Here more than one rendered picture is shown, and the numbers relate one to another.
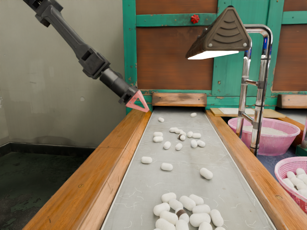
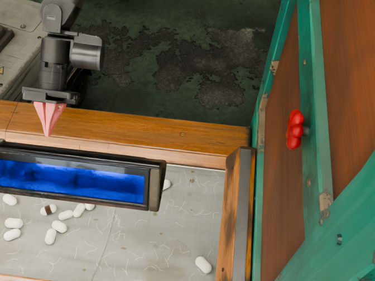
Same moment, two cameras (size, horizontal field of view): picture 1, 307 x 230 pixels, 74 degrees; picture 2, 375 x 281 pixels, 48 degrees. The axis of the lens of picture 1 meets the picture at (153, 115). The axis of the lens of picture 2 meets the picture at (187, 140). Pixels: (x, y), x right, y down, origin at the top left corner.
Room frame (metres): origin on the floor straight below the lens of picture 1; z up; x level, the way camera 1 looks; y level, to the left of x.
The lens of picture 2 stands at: (1.02, -0.46, 1.60)
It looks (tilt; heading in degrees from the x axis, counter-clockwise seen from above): 57 degrees down; 90
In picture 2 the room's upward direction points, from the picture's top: 2 degrees clockwise
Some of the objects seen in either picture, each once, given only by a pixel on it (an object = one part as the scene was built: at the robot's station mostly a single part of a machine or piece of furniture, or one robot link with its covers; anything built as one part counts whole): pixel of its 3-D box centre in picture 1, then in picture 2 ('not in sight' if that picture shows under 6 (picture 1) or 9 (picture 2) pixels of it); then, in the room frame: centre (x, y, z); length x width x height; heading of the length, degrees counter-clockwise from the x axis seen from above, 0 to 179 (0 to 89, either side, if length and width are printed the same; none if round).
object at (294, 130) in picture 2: (195, 18); (297, 130); (1.14, -0.21, 1.24); 0.04 x 0.02 x 0.04; 84
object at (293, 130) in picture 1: (260, 135); not in sight; (0.83, -0.45, 0.72); 0.27 x 0.27 x 0.10
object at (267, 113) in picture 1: (244, 112); not in sight; (1.04, -0.47, 0.77); 0.33 x 0.15 x 0.01; 84
